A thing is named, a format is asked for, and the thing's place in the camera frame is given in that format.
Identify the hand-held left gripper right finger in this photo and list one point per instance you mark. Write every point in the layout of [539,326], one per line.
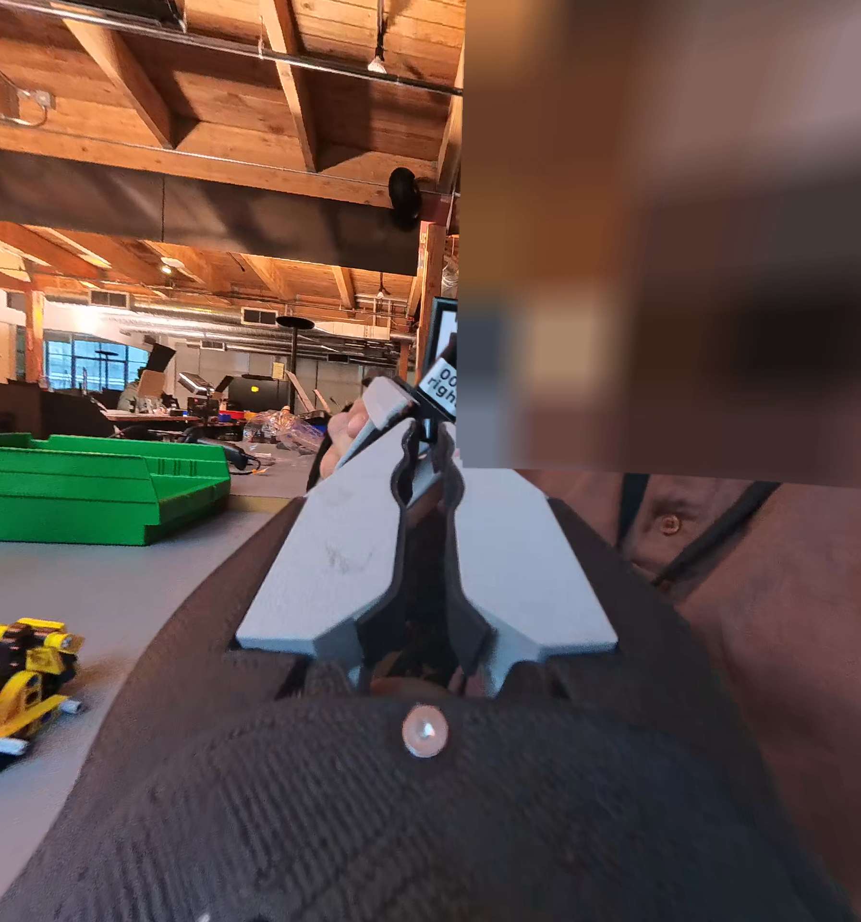
[524,576]

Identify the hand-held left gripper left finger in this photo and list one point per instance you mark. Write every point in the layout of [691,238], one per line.
[315,569]

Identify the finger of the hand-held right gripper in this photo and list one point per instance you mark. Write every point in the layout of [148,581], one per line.
[427,475]
[387,400]

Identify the yellow lego vehicle model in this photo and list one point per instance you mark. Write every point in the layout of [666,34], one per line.
[20,691]

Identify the person's right hand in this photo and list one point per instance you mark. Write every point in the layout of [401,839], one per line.
[344,432]

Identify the clear plastic bag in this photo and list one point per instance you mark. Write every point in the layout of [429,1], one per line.
[282,426]

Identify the black pole heater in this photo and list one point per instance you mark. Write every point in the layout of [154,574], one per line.
[295,322]

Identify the black monitor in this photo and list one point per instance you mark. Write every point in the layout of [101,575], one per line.
[257,395]

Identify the black ceiling speaker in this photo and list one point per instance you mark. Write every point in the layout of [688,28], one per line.
[405,198]

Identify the cardboard box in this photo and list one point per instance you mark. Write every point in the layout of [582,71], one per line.
[158,367]

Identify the green plastic bin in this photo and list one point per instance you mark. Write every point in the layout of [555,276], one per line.
[77,497]

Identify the white pendant lamp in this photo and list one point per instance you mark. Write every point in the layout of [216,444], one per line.
[378,63]

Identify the large window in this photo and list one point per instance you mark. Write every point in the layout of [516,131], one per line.
[92,364]

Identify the black counter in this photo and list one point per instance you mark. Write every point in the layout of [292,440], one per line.
[34,410]

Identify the metal ceiling pipe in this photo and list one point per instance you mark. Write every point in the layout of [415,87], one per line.
[207,42]

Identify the grey junction box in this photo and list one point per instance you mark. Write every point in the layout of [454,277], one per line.
[39,98]

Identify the black ceiling duct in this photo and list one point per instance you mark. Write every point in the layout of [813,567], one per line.
[185,216]

